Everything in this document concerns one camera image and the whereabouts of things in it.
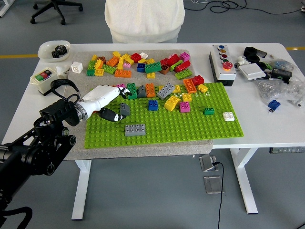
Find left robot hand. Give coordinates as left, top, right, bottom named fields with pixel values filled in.
left=82, top=84, right=132, bottom=123

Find grey slope brick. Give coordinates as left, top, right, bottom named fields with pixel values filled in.
left=136, top=85, right=146, bottom=99
left=119, top=102, right=131, bottom=117

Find grey two-by-four brick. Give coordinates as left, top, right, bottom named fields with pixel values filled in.
left=156, top=82, right=176, bottom=100
left=124, top=124, right=146, bottom=137

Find green baseplate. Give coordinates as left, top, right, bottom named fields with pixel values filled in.
left=82, top=82, right=244, bottom=149

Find orange two-by-four brick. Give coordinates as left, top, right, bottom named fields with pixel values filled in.
left=114, top=69, right=132, bottom=78

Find dark green two-by-four brick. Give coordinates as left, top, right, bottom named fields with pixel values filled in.
left=144, top=61, right=163, bottom=74
left=126, top=82, right=138, bottom=100

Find white cube box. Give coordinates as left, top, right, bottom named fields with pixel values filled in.
left=71, top=61, right=84, bottom=74

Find white plastic tube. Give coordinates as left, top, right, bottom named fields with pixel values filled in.
left=56, top=65, right=71, bottom=81

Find red two-by-two brick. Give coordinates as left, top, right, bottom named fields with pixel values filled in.
left=190, top=75, right=205, bottom=87
left=130, top=52, right=143, bottom=64

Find grey-brown mat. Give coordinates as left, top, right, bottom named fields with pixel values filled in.
left=62, top=49, right=214, bottom=162

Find white plastic bowl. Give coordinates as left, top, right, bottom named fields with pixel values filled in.
left=37, top=40, right=71, bottom=63

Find yellow arch brick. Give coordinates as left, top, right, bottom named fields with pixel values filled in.
left=163, top=95, right=182, bottom=112

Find red two-by-four brick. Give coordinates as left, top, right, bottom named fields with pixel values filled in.
left=173, top=60, right=192, bottom=73
left=166, top=53, right=181, bottom=67

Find lime green flat plate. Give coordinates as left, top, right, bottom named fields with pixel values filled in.
left=169, top=59, right=184, bottom=72

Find lime green two-by-four brick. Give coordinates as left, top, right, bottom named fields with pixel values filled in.
left=174, top=68, right=193, bottom=81

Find orange upturned long brick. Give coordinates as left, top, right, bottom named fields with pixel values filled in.
left=182, top=78, right=197, bottom=94

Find person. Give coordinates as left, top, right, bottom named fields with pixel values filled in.
left=104, top=0, right=186, bottom=44

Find white table leg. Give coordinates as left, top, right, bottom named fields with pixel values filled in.
left=230, top=147, right=259, bottom=215
left=71, top=159, right=92, bottom=220

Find yellow rounded small brick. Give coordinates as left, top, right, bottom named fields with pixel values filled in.
left=196, top=83, right=209, bottom=94

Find black office chair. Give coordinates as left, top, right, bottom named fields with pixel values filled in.
left=30, top=0, right=84, bottom=26

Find metal floor socket box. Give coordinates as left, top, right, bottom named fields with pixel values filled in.
left=203, top=176, right=224, bottom=195
left=199, top=154, right=218, bottom=172

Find push-button control box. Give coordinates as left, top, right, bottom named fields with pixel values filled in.
left=209, top=44, right=237, bottom=87

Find white two-by-two brick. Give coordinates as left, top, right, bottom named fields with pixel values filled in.
left=222, top=111, right=235, bottom=123

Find white furniture foot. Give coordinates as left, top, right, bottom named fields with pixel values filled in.
left=0, top=0, right=15, bottom=18

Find white pipe connector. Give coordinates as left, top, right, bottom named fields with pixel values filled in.
left=234, top=56, right=251, bottom=70

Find black tape roll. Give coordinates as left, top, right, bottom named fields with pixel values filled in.
left=243, top=46, right=260, bottom=56
left=246, top=54, right=261, bottom=64

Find clear bag of screws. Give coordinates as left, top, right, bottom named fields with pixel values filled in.
left=254, top=78, right=290, bottom=105

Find black power adapter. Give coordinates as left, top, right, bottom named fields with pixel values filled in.
left=271, top=68, right=293, bottom=84

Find clear bag blue parts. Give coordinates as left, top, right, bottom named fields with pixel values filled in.
left=268, top=58, right=295, bottom=72

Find table height control panel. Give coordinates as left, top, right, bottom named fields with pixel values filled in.
left=269, top=146, right=305, bottom=154

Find clear bag metal parts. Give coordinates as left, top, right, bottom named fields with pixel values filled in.
left=285, top=76, right=305, bottom=109

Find switch box green red buttons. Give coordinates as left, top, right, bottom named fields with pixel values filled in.
left=30, top=66, right=62, bottom=97

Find black power cable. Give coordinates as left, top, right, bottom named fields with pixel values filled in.
left=212, top=161, right=225, bottom=229

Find black floor cable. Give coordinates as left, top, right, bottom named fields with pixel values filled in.
left=185, top=0, right=305, bottom=15

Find white flat switch plate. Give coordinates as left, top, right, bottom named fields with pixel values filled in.
left=238, top=63, right=267, bottom=81

